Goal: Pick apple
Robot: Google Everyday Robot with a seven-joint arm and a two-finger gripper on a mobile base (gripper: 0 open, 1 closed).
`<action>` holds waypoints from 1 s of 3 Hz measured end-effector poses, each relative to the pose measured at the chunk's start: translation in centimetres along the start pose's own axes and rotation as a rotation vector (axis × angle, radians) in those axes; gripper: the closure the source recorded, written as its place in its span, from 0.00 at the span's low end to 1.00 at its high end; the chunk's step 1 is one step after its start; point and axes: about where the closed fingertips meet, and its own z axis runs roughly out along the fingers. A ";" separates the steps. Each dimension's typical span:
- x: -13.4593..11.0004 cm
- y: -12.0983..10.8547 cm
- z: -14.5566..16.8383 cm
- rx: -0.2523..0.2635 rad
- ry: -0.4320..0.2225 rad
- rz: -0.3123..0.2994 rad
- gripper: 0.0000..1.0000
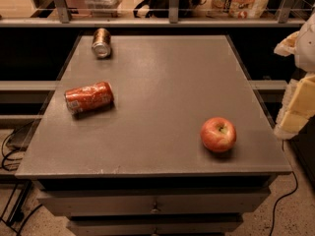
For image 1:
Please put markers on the red apple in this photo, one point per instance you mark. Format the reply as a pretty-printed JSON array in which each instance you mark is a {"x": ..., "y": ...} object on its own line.
[{"x": 218, "y": 134}]

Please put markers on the grey drawer cabinet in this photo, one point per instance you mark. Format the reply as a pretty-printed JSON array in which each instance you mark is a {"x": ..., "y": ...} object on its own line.
[{"x": 137, "y": 166}]

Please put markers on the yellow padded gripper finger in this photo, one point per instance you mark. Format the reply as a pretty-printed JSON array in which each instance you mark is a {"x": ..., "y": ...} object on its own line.
[
  {"x": 298, "y": 107},
  {"x": 287, "y": 46}
]

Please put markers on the orange soda can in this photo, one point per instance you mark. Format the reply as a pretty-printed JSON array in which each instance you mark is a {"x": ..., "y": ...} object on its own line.
[{"x": 88, "y": 98}]

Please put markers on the metal railing frame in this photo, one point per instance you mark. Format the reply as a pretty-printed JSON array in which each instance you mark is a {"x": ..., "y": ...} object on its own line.
[{"x": 56, "y": 14}]

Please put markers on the black bag on shelf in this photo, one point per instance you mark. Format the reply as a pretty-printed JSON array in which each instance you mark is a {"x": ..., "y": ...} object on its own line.
[{"x": 162, "y": 8}]

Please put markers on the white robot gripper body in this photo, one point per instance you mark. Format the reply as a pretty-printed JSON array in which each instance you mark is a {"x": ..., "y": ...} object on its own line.
[{"x": 306, "y": 48}]

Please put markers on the printed snack bag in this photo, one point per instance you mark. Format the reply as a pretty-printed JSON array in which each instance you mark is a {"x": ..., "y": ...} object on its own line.
[{"x": 239, "y": 9}]

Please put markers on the brown metallic can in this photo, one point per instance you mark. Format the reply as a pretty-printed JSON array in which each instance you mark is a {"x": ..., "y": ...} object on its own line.
[{"x": 101, "y": 45}]

